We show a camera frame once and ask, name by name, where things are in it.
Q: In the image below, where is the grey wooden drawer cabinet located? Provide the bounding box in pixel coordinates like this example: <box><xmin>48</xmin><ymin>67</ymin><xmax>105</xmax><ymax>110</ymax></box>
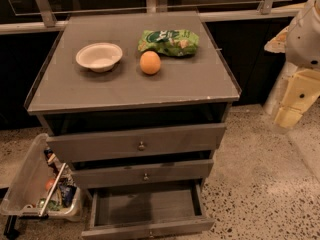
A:
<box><xmin>23</xmin><ymin>11</ymin><xmax>242</xmax><ymax>192</ymax></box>

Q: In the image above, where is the small red ball in bin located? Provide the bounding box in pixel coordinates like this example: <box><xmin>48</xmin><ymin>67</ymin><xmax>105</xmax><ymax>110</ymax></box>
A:
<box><xmin>45</xmin><ymin>179</ymin><xmax>55</xmax><ymax>191</ymax></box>

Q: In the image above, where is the grey middle drawer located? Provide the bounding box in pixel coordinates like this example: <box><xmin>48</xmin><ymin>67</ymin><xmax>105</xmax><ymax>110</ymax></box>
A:
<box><xmin>72</xmin><ymin>159</ymin><xmax>213</xmax><ymax>189</ymax></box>

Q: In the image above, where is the blue snack packet in bin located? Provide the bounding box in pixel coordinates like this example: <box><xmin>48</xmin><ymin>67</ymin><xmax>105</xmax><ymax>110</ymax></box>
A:
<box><xmin>60</xmin><ymin>185</ymin><xmax>76</xmax><ymax>207</ymax></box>

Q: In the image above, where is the grey top drawer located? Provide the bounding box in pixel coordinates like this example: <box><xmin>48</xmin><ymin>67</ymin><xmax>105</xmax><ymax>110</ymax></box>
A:
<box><xmin>47</xmin><ymin>123</ymin><xmax>226</xmax><ymax>162</ymax></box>

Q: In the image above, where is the white paper bowl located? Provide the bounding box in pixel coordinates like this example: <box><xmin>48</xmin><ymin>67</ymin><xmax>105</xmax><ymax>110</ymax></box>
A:
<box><xmin>76</xmin><ymin>43</ymin><xmax>123</xmax><ymax>73</ymax></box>

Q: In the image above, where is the grey drawer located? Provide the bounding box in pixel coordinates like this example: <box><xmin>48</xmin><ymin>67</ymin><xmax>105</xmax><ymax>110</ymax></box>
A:
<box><xmin>82</xmin><ymin>180</ymin><xmax>213</xmax><ymax>240</ymax></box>
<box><xmin>72</xmin><ymin>159</ymin><xmax>213</xmax><ymax>189</ymax></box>
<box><xmin>47</xmin><ymin>123</ymin><xmax>226</xmax><ymax>162</ymax></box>

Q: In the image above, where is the grey bottom drawer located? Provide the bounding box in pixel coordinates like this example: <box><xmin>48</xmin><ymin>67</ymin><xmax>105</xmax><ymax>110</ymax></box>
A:
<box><xmin>82</xmin><ymin>180</ymin><xmax>213</xmax><ymax>240</ymax></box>

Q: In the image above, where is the metal railing with glass panel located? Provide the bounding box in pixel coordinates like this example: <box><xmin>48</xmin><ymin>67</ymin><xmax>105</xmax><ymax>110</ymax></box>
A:
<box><xmin>0</xmin><ymin>0</ymin><xmax>307</xmax><ymax>35</ymax></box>

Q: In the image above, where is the green chip bag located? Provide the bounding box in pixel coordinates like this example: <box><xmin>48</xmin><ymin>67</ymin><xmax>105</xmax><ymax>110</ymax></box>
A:
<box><xmin>138</xmin><ymin>29</ymin><xmax>199</xmax><ymax>57</ymax></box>

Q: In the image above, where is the clear plastic storage bin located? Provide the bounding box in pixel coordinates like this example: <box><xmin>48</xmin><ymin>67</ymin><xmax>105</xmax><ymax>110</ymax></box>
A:
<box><xmin>0</xmin><ymin>133</ymin><xmax>84</xmax><ymax>223</ymax></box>

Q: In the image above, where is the orange fruit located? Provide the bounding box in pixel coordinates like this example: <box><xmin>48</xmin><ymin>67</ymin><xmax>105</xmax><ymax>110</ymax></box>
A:
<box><xmin>140</xmin><ymin>51</ymin><xmax>161</xmax><ymax>75</ymax></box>

